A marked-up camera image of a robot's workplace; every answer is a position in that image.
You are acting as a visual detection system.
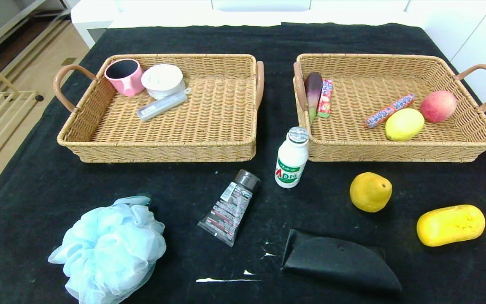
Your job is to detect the white milk drink bottle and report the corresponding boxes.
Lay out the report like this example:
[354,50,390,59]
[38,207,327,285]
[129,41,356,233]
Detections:
[275,127,310,189]

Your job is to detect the yellow pear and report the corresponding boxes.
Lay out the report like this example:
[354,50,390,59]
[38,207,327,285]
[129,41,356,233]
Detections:
[349,172,393,213]

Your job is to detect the black leather pouch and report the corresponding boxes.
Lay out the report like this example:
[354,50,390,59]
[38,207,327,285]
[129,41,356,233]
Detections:
[281,229,402,294]

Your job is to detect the long yellow mango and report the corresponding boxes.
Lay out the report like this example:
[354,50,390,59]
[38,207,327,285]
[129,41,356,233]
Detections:
[416,205,486,247]

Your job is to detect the wicker basket holding household items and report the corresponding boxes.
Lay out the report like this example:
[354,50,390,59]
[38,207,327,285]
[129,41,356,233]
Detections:
[53,53,265,163]

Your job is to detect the wicker basket holding food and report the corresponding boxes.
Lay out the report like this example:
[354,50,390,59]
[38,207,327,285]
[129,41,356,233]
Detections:
[293,53,486,163]

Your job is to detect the black cleanser tube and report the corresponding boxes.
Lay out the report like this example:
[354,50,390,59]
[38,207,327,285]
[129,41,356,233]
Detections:
[197,169,261,247]

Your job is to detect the purple eggplant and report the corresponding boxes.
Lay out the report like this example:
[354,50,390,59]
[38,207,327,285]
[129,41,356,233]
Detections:
[304,72,324,125]

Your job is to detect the grey translucent toothbrush case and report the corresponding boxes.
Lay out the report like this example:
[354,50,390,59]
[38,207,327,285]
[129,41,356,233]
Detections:
[136,88,192,122]

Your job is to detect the red candy packet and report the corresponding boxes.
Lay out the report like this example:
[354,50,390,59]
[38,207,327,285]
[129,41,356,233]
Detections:
[317,79,333,118]

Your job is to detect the white round bowl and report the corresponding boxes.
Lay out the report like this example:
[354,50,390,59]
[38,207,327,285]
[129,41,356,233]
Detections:
[141,64,186,100]

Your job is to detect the black tablecloth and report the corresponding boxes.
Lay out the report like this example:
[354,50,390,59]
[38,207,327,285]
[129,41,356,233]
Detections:
[0,22,486,304]

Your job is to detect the pink plastic cup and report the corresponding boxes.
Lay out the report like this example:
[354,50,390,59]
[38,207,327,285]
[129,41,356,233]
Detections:
[104,58,145,97]

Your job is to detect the red blue wrapped sausage stick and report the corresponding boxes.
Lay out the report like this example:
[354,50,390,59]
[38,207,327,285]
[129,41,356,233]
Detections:
[364,93,416,129]

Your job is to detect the yellow lemon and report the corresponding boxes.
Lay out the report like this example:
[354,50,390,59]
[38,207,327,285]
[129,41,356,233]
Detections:
[385,108,425,141]

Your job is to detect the light blue bath loofah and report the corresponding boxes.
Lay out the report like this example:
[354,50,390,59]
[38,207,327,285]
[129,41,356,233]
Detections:
[48,196,167,304]

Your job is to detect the red apple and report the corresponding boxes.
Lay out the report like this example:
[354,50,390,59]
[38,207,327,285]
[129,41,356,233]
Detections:
[420,90,458,124]

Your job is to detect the white cabinet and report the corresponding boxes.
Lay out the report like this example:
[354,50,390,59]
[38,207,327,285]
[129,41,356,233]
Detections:
[408,0,486,142]

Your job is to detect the grey metal shelf frame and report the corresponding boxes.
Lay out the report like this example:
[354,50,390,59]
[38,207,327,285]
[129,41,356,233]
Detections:
[0,0,71,55]

